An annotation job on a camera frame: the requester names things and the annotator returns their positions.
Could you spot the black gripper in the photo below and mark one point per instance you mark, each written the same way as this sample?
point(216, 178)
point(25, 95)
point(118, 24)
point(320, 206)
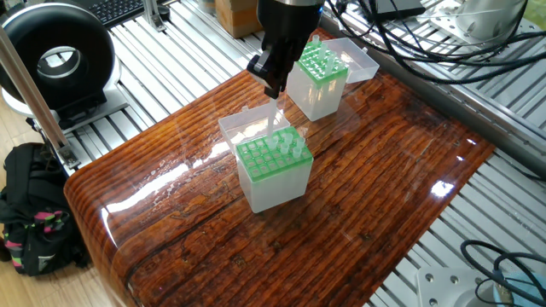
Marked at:
point(290, 26)

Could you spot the translucent tip box green rack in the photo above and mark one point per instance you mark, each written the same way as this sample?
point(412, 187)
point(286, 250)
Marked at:
point(273, 188)
point(320, 98)

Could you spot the clear hinged box lid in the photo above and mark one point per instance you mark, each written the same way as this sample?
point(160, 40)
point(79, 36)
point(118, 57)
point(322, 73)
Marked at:
point(363, 64)
point(247, 128)

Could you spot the brown cardboard box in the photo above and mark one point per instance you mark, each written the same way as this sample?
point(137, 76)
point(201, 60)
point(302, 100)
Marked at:
point(235, 15)

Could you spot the black power adapter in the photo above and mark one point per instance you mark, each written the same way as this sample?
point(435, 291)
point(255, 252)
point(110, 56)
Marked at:
point(397, 7)

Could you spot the glossy wooden board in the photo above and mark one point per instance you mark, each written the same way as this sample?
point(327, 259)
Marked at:
point(299, 239)

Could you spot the black keyboard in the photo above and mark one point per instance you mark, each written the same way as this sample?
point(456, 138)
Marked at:
point(115, 8)

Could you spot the black round fan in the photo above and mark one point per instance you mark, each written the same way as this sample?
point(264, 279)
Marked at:
point(90, 51)

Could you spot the black backpack pink trim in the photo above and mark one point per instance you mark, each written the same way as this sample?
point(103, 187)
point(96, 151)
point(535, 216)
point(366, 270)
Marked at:
point(34, 205)

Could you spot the slim aluminium post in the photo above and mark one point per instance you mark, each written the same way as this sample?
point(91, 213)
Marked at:
point(30, 94)

